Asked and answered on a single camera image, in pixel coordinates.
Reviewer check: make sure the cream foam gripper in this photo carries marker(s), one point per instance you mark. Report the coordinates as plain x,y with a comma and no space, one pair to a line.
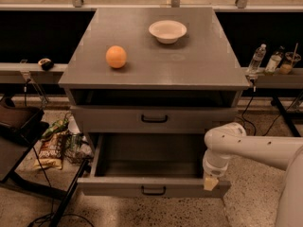
213,170

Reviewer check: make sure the grey drawer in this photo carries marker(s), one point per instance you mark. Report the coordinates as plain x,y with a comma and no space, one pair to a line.
149,165
150,119

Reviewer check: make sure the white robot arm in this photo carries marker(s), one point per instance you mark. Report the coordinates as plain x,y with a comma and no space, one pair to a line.
285,153

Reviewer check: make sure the grey drawer cabinet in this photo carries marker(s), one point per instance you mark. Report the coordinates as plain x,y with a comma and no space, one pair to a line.
199,70

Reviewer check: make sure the grey top drawer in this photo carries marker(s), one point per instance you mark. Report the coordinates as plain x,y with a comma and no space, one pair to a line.
150,119

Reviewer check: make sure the black stand leg right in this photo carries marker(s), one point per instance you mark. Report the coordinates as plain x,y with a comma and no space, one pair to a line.
289,117

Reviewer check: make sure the clear water bottle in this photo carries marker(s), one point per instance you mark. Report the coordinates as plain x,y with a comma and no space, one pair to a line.
257,59

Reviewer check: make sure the small glass bottle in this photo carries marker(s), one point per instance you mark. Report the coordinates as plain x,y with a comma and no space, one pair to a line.
274,61

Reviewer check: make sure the plastic cup with straw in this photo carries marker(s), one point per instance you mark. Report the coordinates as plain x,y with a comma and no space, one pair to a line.
289,62

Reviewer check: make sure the white bowl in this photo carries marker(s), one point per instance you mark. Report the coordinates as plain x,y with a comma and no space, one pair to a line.
167,31

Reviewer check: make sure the orange ball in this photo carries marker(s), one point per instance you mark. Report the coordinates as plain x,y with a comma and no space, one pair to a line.
116,56

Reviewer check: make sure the green snack bag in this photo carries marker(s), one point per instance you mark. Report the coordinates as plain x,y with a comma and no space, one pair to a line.
58,126

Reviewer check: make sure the brown snack bag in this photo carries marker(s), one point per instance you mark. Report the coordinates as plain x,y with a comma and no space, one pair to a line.
51,151

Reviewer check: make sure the black cart stand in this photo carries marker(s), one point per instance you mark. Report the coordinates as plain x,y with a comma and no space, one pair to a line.
15,144

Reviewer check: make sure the black yellow tape measure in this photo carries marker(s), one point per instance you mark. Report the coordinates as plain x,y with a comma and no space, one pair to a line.
46,64

